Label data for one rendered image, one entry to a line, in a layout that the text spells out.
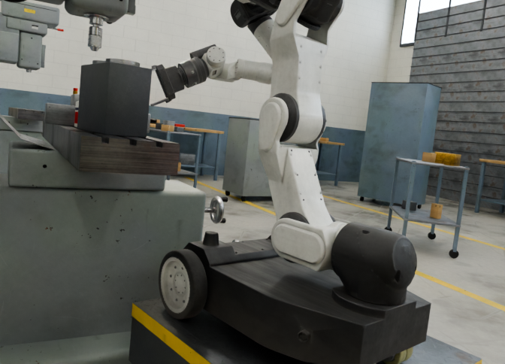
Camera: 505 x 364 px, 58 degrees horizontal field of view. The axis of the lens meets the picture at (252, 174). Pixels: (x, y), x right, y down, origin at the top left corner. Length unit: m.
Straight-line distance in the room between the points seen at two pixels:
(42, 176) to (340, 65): 9.35
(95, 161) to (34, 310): 0.76
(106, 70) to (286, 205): 0.61
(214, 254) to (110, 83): 0.56
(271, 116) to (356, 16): 9.67
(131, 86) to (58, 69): 7.04
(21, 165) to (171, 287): 0.60
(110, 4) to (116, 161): 0.74
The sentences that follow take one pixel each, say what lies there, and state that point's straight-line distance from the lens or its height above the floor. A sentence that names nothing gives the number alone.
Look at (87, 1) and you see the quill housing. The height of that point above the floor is 1.33.
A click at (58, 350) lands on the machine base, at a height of 0.20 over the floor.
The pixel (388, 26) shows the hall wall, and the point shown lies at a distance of 11.54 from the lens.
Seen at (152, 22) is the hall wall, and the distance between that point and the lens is 8.69.
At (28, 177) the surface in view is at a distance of 1.60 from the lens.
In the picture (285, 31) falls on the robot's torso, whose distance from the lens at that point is 1.37.
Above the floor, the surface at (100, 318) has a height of 0.26.
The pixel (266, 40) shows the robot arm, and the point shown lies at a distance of 1.72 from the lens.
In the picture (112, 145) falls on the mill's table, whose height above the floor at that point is 0.90.
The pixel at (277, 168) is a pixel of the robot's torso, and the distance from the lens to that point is 1.34.
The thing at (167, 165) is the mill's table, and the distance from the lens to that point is 1.14.
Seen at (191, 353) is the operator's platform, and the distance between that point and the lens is 1.28.
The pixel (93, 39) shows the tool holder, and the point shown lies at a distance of 1.76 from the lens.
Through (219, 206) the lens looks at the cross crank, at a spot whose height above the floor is 0.64.
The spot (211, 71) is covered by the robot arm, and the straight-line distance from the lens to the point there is 1.62.
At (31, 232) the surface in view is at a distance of 1.64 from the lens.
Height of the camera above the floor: 0.97
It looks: 6 degrees down
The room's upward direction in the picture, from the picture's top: 6 degrees clockwise
